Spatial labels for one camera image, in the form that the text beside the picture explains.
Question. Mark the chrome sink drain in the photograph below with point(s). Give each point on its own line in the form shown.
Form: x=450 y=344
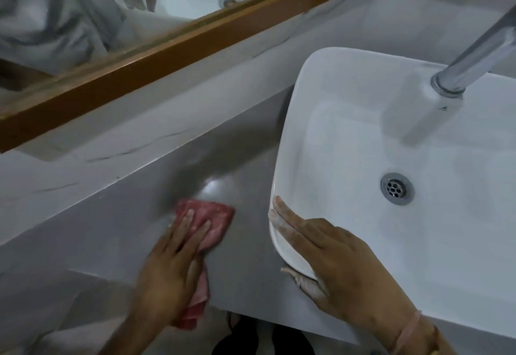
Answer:
x=397 y=188

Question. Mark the white rectangular sink basin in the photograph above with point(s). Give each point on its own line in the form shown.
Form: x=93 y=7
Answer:
x=363 y=125

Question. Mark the wooden framed mirror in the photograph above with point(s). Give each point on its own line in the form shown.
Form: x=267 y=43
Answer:
x=161 y=56

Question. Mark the person's left middle finger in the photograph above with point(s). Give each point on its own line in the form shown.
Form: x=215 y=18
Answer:
x=185 y=225

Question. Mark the pink wristband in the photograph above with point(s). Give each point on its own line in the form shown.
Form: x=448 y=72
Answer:
x=408 y=328

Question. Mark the person's right thumb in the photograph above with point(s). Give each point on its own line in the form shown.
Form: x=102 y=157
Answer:
x=302 y=280

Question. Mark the black shoe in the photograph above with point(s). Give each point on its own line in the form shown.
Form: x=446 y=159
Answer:
x=240 y=336
x=292 y=340

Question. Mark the person's right hand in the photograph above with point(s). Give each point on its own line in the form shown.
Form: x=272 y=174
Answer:
x=346 y=270

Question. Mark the person's right middle finger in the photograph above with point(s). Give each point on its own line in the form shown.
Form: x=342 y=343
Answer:
x=294 y=213

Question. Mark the person's right forearm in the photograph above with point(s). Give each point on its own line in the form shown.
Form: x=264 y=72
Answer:
x=419 y=342

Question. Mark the red cleaning cloth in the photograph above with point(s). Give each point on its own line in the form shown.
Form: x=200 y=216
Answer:
x=217 y=217

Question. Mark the person's left forearm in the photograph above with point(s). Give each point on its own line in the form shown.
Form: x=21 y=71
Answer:
x=137 y=338

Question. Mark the person's left hand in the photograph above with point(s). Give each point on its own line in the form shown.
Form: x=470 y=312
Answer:
x=169 y=274

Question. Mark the chrome faucet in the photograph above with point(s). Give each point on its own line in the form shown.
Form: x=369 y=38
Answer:
x=467 y=60

